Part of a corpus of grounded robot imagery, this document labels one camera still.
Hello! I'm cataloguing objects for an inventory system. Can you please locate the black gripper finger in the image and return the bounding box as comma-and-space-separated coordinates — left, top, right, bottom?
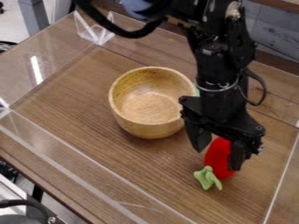
184, 119, 211, 153
228, 141, 251, 171

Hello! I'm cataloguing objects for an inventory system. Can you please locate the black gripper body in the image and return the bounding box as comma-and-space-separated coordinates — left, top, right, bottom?
179, 86, 265, 154

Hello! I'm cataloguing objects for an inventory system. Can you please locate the red plush strawberry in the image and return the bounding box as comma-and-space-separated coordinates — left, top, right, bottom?
193, 137, 235, 190

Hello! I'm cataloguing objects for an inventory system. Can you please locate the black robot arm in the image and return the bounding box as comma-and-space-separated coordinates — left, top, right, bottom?
75, 0, 265, 171

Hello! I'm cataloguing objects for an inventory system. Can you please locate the green rectangular block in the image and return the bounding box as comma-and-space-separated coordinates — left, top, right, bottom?
193, 87, 200, 97

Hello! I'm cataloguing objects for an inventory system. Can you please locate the wooden bowl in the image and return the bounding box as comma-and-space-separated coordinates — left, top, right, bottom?
108, 66, 196, 139

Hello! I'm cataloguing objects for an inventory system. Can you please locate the black table leg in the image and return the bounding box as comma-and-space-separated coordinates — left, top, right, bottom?
32, 185, 42, 202

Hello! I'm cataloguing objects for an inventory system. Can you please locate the clear acrylic tray enclosure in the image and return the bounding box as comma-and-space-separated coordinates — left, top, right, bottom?
0, 17, 299, 224

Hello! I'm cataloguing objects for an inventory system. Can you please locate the clear acrylic corner bracket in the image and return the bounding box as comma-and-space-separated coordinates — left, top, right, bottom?
73, 11, 115, 46

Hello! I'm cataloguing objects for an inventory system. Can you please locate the black metal bracket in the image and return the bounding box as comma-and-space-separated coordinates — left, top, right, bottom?
25, 194, 68, 224

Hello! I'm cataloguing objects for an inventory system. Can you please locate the black cable bottom left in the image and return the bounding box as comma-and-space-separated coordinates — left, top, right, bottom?
0, 199, 40, 224

